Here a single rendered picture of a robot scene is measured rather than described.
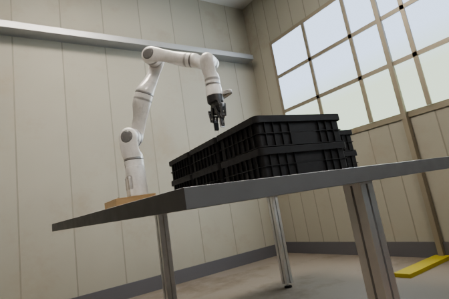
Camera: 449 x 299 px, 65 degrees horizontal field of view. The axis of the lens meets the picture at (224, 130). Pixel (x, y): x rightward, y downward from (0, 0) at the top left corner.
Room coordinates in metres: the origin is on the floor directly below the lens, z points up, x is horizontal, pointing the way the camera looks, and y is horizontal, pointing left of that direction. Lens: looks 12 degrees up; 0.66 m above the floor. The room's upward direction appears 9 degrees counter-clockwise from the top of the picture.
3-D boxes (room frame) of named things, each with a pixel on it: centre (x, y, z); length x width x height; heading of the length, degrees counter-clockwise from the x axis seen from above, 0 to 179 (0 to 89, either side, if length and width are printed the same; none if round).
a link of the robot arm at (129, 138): (1.66, 0.46, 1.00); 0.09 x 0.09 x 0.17; 80
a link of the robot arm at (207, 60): (1.53, 0.02, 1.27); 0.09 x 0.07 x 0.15; 161
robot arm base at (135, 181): (1.66, 0.45, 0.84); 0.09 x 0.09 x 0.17; 33
